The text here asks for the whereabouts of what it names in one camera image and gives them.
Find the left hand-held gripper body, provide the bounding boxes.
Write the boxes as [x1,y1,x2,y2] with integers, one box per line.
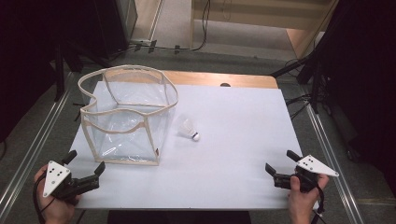
[42,160,101,206]

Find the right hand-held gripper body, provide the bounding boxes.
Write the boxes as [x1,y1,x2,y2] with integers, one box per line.
[273,154,340,193]

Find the person's right hand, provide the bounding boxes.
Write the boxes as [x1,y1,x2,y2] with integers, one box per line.
[286,173,331,224]

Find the person's left hand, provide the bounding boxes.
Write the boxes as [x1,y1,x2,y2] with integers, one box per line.
[33,164,82,224]

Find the white board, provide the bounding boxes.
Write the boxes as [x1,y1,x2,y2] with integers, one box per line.
[68,80,320,210]

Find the clear bag with beige trim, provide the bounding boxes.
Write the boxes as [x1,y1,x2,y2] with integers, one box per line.
[77,63,179,167]

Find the black metal stand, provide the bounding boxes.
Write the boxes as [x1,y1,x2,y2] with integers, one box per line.
[270,52,325,115]
[53,40,67,103]

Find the white shuttlecock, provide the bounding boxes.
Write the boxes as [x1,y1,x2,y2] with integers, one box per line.
[177,117,201,143]

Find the wooden table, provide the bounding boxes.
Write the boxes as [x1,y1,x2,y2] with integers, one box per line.
[161,70,279,90]

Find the black cabinet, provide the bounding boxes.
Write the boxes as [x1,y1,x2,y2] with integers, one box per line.
[90,0,139,60]

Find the light wooden furniture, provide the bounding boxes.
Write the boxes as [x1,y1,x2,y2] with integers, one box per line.
[190,0,341,60]

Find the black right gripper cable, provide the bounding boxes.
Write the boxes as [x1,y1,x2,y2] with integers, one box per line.
[310,183,328,224]

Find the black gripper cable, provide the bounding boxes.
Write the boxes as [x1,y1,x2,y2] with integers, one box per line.
[32,172,57,224]
[310,183,328,224]

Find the metal floor rail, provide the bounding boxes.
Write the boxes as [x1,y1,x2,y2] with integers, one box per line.
[0,89,73,217]
[305,101,366,224]

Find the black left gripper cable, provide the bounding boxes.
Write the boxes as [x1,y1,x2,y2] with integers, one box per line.
[32,172,57,224]

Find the black floor cables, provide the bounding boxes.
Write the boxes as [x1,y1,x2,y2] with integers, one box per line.
[284,57,313,121]

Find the black hanging cable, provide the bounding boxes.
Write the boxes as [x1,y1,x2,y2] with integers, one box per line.
[174,0,212,53]

